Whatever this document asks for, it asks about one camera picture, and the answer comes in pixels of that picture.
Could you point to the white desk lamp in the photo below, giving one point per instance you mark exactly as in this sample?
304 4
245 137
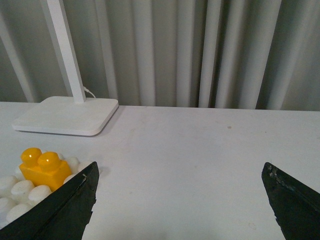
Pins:
66 115

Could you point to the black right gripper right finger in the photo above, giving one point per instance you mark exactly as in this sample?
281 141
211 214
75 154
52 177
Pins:
295 205

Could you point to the white studded base plate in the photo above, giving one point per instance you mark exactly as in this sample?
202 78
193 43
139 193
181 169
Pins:
18 195

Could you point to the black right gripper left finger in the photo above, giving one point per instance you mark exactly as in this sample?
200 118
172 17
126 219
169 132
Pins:
63 215

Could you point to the grey pleated curtain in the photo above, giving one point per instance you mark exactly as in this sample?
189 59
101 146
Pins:
242 54

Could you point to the yellow two-stud toy block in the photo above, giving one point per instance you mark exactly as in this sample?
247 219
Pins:
44 168

